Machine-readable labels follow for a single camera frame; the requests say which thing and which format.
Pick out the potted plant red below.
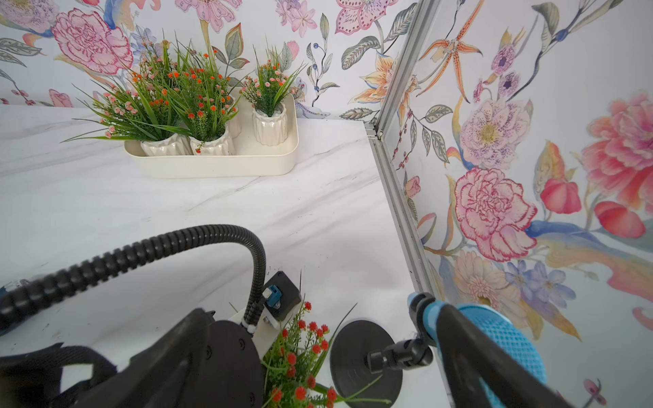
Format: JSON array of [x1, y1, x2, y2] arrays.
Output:
[[153, 42, 239, 156], [262, 301, 390, 407]]

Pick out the cream plastic storage box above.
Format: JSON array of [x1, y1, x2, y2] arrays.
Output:
[[124, 96, 299, 180]]

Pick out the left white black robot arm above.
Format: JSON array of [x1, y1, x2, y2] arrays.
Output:
[[1, 224, 266, 407]]

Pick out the potted plant pink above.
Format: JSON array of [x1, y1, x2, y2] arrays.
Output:
[[67, 80, 192, 156]]

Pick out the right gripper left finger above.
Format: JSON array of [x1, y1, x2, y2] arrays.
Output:
[[76, 309, 214, 407]]

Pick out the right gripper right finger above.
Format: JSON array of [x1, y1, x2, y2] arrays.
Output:
[[435, 304, 569, 407]]

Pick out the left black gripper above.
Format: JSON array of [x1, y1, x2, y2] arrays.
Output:
[[1, 320, 264, 407]]

